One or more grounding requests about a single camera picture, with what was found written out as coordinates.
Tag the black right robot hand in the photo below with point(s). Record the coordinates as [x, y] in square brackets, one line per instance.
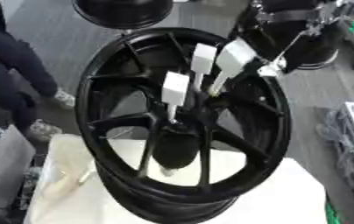
[267, 40]

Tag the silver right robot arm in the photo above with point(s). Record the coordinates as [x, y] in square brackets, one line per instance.
[338, 14]

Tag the black spoked wheel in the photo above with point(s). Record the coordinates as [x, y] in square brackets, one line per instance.
[96, 137]

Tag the person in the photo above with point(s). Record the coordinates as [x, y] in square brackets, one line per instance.
[11, 55]

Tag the grey box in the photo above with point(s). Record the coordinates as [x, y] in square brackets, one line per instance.
[4, 169]

